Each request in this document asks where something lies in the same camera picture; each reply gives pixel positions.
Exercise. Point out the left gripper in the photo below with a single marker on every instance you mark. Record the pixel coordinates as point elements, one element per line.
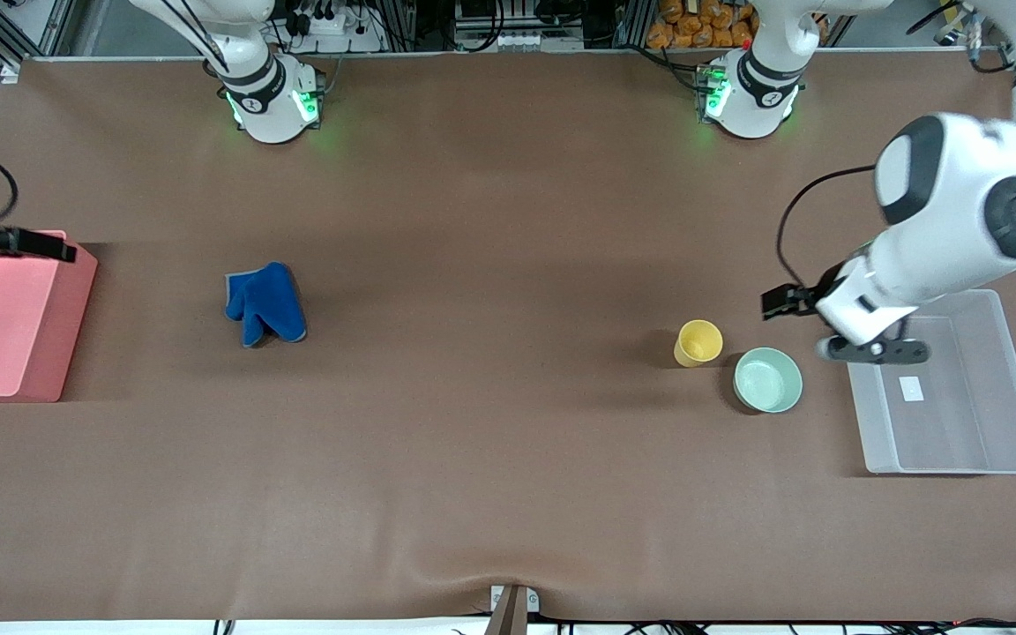
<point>802,298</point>

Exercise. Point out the light green bowl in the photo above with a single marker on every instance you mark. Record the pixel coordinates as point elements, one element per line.
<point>768,381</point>

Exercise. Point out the yellow cup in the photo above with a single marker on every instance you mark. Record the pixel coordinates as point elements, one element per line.
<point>698,344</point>

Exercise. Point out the blue cloth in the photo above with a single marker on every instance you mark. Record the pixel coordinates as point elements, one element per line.
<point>265,304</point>

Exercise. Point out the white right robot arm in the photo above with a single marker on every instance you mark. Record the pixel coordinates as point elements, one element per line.
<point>265,88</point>

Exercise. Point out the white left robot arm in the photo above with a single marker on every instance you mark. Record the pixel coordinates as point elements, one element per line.
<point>949,185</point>

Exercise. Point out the pink plastic bin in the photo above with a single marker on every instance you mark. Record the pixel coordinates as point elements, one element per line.
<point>5,326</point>

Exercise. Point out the white paper label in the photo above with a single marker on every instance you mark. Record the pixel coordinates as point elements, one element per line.
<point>912,389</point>

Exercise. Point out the white table corner clamp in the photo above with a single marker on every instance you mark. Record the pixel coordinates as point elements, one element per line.
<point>11,74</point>

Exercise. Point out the clear plastic bin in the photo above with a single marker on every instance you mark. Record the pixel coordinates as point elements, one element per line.
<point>984,423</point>

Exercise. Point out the orange snack bags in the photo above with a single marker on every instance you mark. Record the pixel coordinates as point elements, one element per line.
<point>702,26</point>

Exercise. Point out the brown table cover mat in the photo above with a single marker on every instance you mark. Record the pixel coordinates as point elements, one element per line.
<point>508,353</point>

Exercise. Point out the small white power strip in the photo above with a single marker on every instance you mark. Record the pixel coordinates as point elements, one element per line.
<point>526,41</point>

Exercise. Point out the large white power strip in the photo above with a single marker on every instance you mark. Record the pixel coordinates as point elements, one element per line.
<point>332,26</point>

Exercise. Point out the aluminium frame profile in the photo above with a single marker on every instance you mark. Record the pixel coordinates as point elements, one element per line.
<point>58,26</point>

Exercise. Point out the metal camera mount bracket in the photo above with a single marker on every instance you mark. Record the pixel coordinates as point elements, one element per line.
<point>512,613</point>

